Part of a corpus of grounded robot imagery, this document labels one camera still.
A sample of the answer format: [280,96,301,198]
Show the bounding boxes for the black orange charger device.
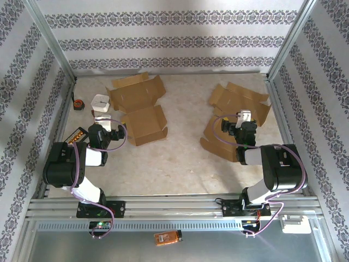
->
[64,127,89,145]

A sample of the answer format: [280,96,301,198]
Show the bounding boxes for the grey slotted cable duct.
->
[37,220,281,233]

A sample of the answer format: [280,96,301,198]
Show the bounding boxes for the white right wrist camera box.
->
[236,110,251,129]

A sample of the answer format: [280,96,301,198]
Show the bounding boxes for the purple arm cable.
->
[214,114,309,238]
[69,118,129,240]

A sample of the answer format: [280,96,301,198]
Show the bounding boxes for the white plastic bracket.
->
[280,214,312,234]

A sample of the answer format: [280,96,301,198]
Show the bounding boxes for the orange black tape measure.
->
[72,92,85,111]

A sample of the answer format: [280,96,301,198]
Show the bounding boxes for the grey metal sheet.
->
[26,230,332,262]

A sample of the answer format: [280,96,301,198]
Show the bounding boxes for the aluminium mounting rail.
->
[26,194,320,221]

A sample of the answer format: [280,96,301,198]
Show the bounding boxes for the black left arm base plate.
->
[76,200,127,219]

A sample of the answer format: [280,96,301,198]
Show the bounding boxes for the orange electronic board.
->
[154,230,183,247]

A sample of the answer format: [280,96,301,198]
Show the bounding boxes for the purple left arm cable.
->
[69,118,129,240]

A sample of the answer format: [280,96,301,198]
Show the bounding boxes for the white square clock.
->
[91,94,110,113]

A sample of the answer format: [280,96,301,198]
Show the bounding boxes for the brown cardboard box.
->
[200,81,272,164]
[105,72,168,147]

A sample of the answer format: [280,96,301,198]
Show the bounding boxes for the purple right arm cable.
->
[214,114,309,238]

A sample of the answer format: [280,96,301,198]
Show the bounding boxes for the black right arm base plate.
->
[222,200,271,218]

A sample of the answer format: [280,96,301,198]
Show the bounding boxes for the aluminium frame post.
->
[267,0,319,80]
[23,0,77,82]

